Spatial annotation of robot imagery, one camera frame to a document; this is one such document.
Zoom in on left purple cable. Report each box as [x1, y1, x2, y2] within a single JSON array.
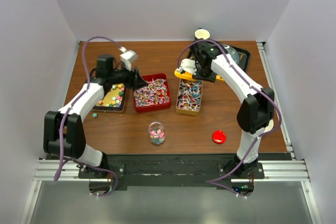
[[54, 36, 127, 182]]

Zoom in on tin of star candies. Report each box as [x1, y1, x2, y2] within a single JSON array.
[[93, 83, 127, 112]]

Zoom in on red tin swirl lollipops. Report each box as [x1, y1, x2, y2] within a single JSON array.
[[133, 73, 171, 113]]

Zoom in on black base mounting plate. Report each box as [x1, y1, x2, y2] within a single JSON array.
[[78, 153, 265, 192]]

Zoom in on red jar lid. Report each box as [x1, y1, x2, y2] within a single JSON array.
[[212, 130, 226, 144]]

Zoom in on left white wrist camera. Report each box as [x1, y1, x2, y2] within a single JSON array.
[[119, 47, 138, 71]]

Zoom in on purple cable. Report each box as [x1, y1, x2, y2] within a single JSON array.
[[177, 39, 282, 192], [54, 36, 127, 182]]

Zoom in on yellow plastic scoop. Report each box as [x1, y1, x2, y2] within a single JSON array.
[[174, 69, 224, 82]]

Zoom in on dark green paper cup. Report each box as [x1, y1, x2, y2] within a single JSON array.
[[194, 28, 211, 40]]

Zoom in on clear plastic jar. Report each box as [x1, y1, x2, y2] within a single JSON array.
[[148, 122, 165, 146]]

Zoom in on white bowl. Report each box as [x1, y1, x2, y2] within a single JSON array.
[[265, 120, 274, 132]]

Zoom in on black serving tray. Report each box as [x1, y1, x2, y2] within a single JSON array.
[[233, 46, 250, 72]]

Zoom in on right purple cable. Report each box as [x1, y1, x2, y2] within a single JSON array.
[[177, 39, 282, 192]]

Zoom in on gold tin of lollipops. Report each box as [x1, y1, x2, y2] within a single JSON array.
[[175, 79, 203, 116]]

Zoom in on dark teal plate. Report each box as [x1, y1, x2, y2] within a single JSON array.
[[222, 44, 240, 65]]

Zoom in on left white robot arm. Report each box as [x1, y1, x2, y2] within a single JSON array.
[[43, 50, 147, 178]]

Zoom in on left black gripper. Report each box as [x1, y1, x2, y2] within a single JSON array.
[[109, 62, 149, 91]]

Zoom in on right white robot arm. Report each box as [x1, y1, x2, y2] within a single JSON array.
[[190, 39, 279, 179]]

